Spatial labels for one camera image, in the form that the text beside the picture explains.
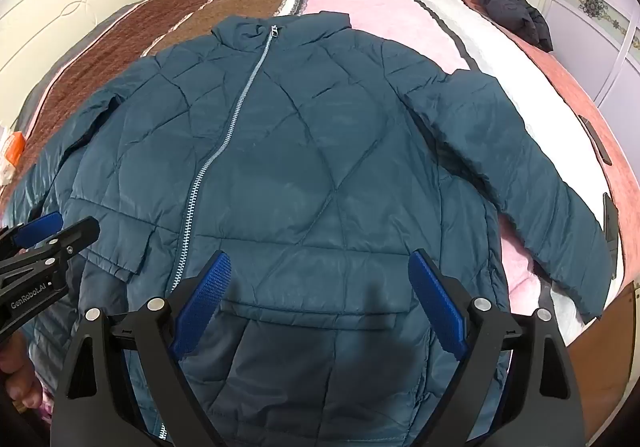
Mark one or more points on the teal quilted puffer jacket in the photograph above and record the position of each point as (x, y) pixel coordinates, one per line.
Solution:
(300, 152)

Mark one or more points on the flat black object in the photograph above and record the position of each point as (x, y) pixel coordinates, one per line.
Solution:
(596, 139)
(611, 232)

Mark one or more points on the orange and white packet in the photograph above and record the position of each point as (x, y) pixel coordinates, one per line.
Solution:
(12, 152)

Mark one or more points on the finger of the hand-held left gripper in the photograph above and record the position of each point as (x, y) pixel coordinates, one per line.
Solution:
(70, 238)
(37, 228)

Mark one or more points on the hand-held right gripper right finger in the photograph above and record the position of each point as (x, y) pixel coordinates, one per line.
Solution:
(436, 299)

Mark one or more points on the salmon pink bedspread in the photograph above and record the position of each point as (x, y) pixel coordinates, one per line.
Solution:
(560, 77)

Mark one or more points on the white bed headboard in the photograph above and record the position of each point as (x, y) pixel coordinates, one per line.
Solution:
(55, 12)

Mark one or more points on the person's left hand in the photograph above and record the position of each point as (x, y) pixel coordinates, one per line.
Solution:
(17, 372)

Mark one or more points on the white wardrobe doors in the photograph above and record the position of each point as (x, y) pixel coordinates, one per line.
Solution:
(600, 27)

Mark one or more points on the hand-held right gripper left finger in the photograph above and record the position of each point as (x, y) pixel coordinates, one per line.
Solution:
(204, 297)

